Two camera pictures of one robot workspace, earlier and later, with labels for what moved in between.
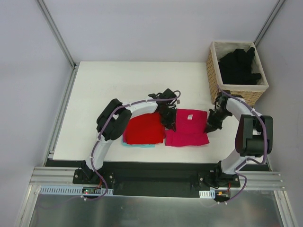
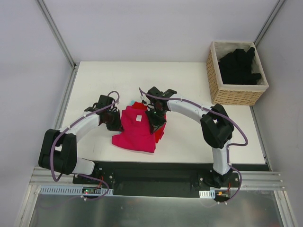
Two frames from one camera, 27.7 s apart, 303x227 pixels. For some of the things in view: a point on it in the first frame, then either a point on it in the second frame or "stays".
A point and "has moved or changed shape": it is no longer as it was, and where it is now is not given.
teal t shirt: (138, 145) has moved or changed shape
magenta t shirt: (190, 127) → (137, 134)
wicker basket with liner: (235, 66) stays
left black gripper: (169, 118) → (114, 122)
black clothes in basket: (236, 68) stays
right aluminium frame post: (280, 4) stays
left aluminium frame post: (57, 34) stays
